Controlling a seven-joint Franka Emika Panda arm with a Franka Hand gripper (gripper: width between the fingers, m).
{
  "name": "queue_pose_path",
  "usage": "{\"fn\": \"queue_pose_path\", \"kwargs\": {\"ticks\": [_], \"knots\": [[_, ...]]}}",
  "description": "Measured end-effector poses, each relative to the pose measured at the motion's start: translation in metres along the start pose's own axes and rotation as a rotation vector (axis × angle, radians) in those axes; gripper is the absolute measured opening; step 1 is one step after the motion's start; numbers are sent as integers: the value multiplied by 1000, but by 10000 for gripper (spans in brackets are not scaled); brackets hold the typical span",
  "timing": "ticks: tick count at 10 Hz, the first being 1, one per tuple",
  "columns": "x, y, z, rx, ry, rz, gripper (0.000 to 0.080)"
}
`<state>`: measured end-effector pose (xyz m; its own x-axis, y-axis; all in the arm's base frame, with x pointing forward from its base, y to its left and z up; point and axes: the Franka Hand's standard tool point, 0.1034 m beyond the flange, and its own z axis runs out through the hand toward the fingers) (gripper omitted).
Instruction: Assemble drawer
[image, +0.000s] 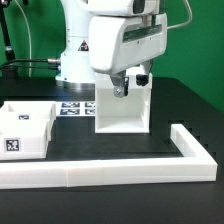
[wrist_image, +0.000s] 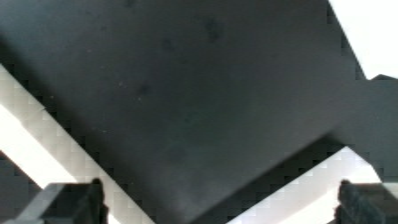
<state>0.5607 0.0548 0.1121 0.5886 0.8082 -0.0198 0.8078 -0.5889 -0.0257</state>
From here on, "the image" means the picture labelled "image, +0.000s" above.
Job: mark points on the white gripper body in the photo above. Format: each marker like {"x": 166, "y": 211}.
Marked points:
{"x": 118, "y": 43}

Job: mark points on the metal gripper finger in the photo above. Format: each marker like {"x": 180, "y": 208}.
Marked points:
{"x": 120, "y": 82}
{"x": 142, "y": 78}

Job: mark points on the white drawer cabinet frame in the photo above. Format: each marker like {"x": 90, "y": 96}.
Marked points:
{"x": 130, "y": 114}

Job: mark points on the white drawer box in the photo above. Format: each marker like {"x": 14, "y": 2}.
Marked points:
{"x": 24, "y": 139}
{"x": 30, "y": 110}

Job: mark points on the white front drawer box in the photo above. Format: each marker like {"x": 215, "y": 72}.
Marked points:
{"x": 24, "y": 139}

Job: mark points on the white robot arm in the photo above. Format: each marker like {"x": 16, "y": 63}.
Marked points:
{"x": 75, "y": 69}

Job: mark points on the white marker tag sheet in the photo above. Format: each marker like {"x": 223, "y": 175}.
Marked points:
{"x": 75, "y": 108}

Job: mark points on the white L-shaped border fence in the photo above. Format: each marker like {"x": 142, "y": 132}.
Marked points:
{"x": 194, "y": 165}

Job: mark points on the black camera stand pole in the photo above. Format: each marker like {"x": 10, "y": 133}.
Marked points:
{"x": 8, "y": 72}

